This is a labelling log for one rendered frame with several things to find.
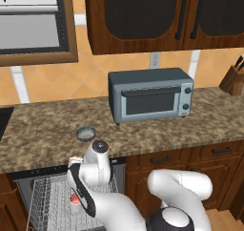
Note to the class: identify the dark toaster oven knob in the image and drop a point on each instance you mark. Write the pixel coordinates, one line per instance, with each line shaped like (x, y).
(186, 106)
(188, 90)

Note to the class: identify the brown wall cupboard door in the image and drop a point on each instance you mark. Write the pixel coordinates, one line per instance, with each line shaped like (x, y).
(219, 15)
(139, 15)

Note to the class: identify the small grey bowl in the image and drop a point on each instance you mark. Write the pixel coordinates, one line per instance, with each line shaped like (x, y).
(85, 134)

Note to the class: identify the brown base cupboard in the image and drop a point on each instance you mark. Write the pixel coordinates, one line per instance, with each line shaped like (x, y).
(9, 206)

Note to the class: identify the wooden knife block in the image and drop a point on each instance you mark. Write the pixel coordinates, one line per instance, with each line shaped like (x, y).
(233, 82)

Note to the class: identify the black dishwasher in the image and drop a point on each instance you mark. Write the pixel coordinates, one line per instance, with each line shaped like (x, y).
(22, 184)

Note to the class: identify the brown framed window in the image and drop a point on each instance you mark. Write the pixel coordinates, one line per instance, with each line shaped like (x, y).
(71, 25)

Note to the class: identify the brown base cupboard door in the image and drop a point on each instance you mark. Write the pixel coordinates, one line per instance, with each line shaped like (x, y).
(136, 190)
(222, 177)

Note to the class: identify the grey toaster oven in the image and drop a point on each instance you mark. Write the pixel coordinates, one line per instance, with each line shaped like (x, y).
(149, 96)

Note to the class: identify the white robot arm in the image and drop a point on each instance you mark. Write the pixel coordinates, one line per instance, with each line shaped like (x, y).
(105, 174)

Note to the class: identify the red round object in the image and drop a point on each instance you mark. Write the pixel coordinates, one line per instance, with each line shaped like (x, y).
(75, 199)

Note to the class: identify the brown wooden drawer front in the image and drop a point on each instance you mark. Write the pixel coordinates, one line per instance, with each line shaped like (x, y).
(178, 158)
(203, 150)

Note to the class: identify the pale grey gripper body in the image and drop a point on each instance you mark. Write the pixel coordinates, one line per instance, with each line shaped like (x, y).
(76, 160)

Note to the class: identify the toaster oven glass door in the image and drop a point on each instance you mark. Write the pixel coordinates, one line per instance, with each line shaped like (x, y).
(151, 101)

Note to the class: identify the black sink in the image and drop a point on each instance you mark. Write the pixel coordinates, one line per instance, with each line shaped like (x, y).
(4, 121)

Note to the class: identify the white wall socket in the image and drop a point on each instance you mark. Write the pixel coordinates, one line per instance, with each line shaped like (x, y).
(155, 60)

